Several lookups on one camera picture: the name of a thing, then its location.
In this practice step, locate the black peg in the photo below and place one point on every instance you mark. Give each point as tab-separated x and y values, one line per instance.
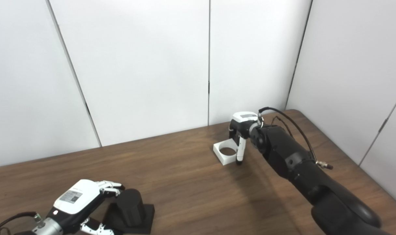
129	205

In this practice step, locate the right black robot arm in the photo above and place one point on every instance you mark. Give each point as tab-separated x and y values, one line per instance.
302	169

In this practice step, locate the white square piece with hole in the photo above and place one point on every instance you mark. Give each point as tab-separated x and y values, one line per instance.
218	151

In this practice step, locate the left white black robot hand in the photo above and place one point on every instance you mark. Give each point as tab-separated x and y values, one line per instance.
74	202

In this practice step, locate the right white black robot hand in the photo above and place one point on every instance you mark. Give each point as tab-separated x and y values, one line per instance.
243	122

